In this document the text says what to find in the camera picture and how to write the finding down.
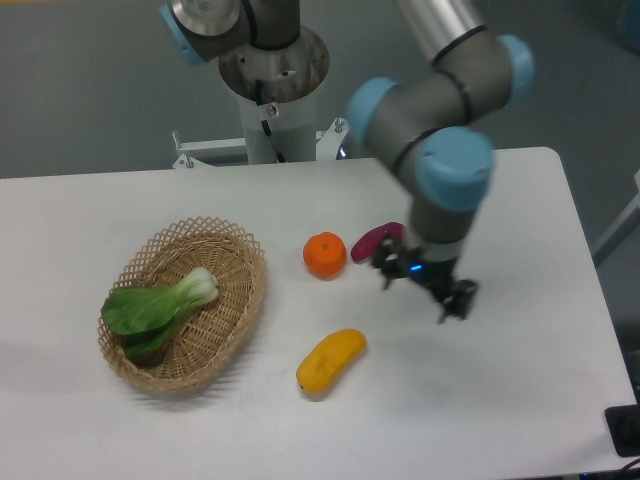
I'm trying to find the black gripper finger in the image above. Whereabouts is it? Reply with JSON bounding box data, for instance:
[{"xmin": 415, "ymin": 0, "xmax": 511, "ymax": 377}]
[
  {"xmin": 438, "ymin": 279, "xmax": 478, "ymax": 324},
  {"xmin": 371, "ymin": 236, "xmax": 406, "ymax": 290}
]

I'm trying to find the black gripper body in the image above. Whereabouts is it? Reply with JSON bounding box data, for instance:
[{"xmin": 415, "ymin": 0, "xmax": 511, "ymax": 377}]
[{"xmin": 397, "ymin": 246, "xmax": 458, "ymax": 305}]

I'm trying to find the green bok choy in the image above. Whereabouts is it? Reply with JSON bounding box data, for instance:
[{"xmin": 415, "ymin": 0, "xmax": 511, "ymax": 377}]
[{"xmin": 101, "ymin": 267, "xmax": 219, "ymax": 358}]

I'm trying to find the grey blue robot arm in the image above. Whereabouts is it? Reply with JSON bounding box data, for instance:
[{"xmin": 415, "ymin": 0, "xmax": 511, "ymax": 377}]
[{"xmin": 160, "ymin": 1, "xmax": 535, "ymax": 319}]

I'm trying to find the woven wicker basket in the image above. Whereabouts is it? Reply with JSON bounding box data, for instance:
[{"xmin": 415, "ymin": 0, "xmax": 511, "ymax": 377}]
[{"xmin": 98, "ymin": 217, "xmax": 268, "ymax": 392}]

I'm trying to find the purple sweet potato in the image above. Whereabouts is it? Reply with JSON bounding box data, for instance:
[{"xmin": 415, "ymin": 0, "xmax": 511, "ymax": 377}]
[{"xmin": 350, "ymin": 222, "xmax": 405, "ymax": 264}]

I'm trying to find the orange tangerine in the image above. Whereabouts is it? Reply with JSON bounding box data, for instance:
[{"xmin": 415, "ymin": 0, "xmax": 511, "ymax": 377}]
[{"xmin": 302, "ymin": 232, "xmax": 346, "ymax": 280}]

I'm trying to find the yellow mango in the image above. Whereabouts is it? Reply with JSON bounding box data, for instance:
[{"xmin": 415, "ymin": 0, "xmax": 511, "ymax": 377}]
[{"xmin": 296, "ymin": 328, "xmax": 368, "ymax": 397}]

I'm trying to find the black device at edge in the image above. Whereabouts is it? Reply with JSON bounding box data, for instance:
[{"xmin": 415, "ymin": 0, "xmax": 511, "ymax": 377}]
[{"xmin": 604, "ymin": 404, "xmax": 639, "ymax": 458}]

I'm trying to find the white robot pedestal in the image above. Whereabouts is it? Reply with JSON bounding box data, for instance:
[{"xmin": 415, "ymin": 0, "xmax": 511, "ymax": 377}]
[{"xmin": 219, "ymin": 26, "xmax": 330, "ymax": 165}]

